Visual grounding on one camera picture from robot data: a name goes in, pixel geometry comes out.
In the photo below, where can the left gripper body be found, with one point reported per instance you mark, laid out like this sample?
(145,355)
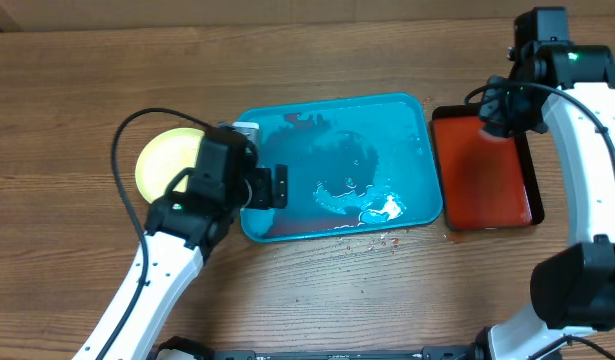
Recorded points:
(260,197)

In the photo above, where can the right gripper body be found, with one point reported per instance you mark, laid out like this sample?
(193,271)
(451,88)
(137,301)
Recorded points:
(511,108)

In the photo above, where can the yellow plate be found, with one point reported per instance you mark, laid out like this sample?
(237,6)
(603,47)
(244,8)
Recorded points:
(163,158)

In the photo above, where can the red sponge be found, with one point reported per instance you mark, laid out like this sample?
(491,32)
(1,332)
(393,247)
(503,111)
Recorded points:
(493,135)

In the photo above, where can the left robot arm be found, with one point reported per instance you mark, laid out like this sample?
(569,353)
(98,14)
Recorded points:
(197,182)

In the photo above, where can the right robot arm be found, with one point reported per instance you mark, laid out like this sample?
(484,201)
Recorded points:
(567,90)

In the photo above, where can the red black tray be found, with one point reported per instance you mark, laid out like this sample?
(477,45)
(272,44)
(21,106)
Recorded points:
(486,182)

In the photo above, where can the teal plastic tray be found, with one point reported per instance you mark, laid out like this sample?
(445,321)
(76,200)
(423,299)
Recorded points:
(355,165)

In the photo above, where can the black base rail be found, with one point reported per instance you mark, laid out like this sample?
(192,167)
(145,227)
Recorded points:
(178,348)

